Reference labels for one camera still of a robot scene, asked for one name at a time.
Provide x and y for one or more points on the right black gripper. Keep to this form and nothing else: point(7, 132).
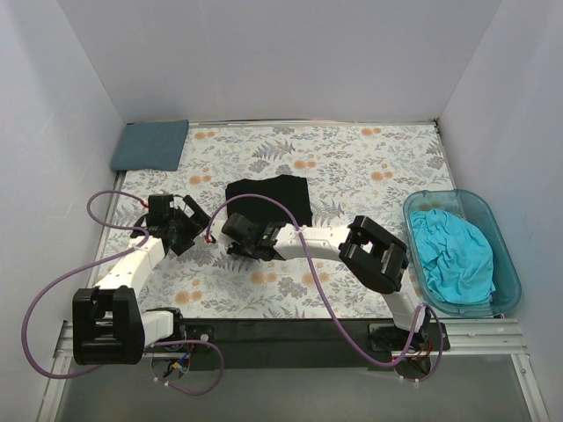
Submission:
point(235, 237)

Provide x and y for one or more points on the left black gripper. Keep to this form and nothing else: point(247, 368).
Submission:
point(189, 227)

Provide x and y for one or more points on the black t-shirt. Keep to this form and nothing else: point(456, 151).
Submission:
point(291, 191)

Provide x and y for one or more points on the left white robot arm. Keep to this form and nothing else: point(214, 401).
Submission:
point(108, 325)

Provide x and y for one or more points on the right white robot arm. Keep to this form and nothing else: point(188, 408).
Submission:
point(372, 254)

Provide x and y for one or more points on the folded grey-blue t-shirt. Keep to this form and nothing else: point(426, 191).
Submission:
point(150, 146)

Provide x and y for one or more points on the floral patterned table mat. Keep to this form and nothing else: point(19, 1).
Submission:
point(351, 170)

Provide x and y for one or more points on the turquoise t-shirt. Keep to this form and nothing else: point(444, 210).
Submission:
point(456, 259)

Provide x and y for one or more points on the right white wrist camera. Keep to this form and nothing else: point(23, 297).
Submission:
point(214, 235)

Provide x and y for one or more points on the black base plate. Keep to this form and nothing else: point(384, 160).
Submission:
point(297, 343)

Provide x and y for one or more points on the aluminium frame rail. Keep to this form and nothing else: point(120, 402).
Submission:
point(475, 337)

